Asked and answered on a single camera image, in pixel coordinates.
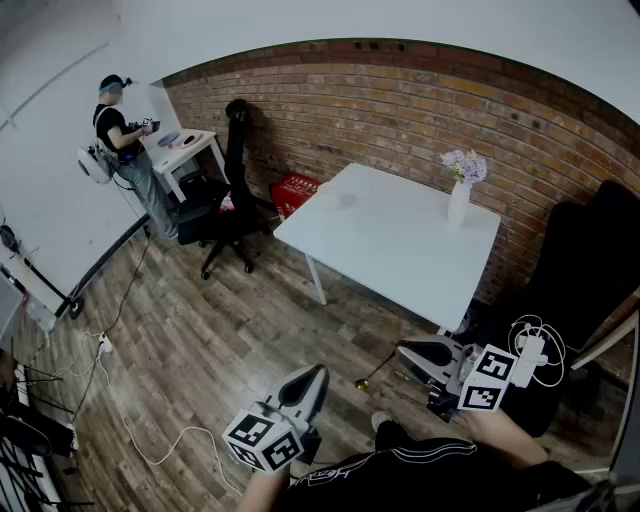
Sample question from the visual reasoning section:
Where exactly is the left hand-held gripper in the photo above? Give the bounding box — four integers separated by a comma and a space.
221, 363, 331, 475

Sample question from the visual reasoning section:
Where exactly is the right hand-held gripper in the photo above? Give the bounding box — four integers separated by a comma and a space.
396, 335, 519, 424

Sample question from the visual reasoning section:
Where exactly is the thin yellow-green stick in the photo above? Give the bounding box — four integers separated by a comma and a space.
354, 346, 400, 392

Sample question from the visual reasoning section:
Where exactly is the person's left forearm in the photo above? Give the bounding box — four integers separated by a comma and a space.
239, 468, 292, 512

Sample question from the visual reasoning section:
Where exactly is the person's right forearm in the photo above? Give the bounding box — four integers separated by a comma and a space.
463, 408, 550, 472

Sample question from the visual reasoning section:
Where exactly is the person's grey shoe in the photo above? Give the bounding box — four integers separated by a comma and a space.
371, 410, 400, 434

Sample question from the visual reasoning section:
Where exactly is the white power adapter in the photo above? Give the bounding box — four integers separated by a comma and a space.
510, 333, 550, 389

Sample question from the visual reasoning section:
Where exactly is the person's black striped clothing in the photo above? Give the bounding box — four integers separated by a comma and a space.
286, 419, 595, 512

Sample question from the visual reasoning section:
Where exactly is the large white table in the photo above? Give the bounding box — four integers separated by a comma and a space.
272, 162, 503, 335

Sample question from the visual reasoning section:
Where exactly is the white vase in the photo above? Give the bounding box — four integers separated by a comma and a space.
446, 179, 472, 227

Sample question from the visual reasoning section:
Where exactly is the large black chair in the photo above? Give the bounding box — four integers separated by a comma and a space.
492, 178, 640, 440

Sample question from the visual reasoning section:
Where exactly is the white desk edge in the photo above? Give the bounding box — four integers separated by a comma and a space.
569, 308, 640, 372

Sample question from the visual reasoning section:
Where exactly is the red box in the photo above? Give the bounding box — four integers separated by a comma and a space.
269, 173, 322, 222

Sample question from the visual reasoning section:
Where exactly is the purple flower bunch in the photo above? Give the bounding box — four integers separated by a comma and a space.
439, 148, 489, 187

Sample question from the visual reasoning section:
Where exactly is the black office chair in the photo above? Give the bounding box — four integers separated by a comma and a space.
176, 98, 275, 282

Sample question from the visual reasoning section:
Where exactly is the black wheeled base bar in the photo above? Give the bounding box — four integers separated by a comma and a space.
21, 213, 154, 322

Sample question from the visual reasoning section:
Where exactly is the small white table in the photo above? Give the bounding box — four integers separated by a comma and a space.
141, 128, 232, 204

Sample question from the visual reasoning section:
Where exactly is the black tripod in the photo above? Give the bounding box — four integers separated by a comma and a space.
0, 337, 97, 512

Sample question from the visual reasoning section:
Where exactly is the white looped cable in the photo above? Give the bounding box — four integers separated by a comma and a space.
507, 313, 568, 389

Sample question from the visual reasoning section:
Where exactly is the white floor cable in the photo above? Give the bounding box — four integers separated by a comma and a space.
52, 330, 245, 498

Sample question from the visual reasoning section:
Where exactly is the black floor cable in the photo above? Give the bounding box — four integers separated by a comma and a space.
69, 227, 153, 426

